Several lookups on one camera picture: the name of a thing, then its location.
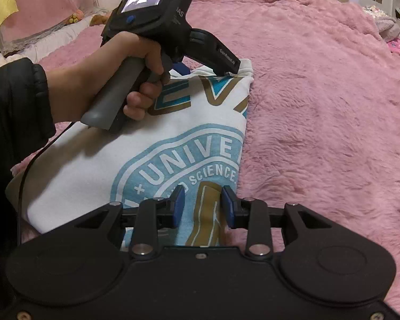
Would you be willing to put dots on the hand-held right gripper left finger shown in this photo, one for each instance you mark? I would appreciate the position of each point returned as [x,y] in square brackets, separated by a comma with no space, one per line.
[178,206]

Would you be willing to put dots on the grey fluffy cloth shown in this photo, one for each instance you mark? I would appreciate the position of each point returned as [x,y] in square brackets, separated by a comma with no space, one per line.
[385,23]

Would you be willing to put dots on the brown plush toy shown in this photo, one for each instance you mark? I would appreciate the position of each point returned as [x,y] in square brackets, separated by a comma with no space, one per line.
[99,19]

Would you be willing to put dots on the yellow plush toy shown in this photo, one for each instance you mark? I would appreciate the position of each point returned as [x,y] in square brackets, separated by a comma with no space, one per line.
[75,17]

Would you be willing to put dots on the pink lace-trimmed curtain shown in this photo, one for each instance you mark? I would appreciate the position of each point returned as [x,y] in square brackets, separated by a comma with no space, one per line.
[46,3]

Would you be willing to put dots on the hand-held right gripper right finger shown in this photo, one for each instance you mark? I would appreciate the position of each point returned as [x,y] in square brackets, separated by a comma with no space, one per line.
[228,206]

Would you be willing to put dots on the white sweatshirt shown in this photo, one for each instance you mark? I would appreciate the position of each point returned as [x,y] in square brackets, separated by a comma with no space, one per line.
[86,173]

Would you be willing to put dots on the person's left hand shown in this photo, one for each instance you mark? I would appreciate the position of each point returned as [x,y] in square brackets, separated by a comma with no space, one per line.
[126,45]

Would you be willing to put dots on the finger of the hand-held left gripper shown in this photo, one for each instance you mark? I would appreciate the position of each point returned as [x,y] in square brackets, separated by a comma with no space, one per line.
[226,58]
[180,68]

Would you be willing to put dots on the white ruffled bed cover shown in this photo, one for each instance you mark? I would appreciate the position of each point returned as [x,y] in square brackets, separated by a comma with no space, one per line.
[53,45]

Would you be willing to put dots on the pink fluffy blanket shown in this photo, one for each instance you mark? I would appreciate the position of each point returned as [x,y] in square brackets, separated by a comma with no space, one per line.
[320,106]

